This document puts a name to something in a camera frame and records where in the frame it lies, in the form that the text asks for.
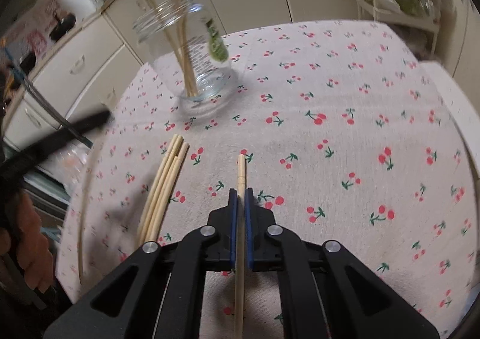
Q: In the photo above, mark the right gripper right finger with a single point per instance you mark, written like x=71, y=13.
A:
x=261, y=254

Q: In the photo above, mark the bamboo chopstick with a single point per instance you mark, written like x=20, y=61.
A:
x=157, y=187
x=154, y=186
x=239, y=296
x=165, y=192
x=175, y=38
x=184, y=23

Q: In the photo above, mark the black wok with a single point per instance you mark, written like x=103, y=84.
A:
x=63, y=26

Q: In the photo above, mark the cherry print tablecloth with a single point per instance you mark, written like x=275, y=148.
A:
x=410, y=217

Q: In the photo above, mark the person's left hand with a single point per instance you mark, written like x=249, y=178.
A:
x=33, y=254

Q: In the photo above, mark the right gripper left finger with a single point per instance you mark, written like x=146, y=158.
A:
x=221, y=253

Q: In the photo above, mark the lower kitchen cabinets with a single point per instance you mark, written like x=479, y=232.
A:
x=300, y=75

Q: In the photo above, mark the white wooden stool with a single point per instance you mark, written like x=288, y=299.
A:
x=459, y=106

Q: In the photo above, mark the clear glass jar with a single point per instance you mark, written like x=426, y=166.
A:
x=210, y=57

